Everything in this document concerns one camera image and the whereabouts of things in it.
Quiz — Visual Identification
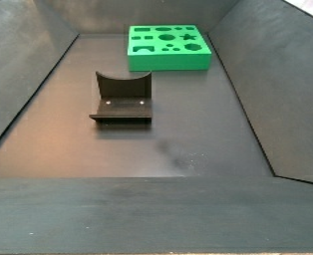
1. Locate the green foam shape board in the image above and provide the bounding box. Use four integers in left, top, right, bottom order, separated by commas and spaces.
128, 25, 211, 72

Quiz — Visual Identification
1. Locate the dark grey curved fixture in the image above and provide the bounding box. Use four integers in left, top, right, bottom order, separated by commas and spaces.
89, 72, 154, 122

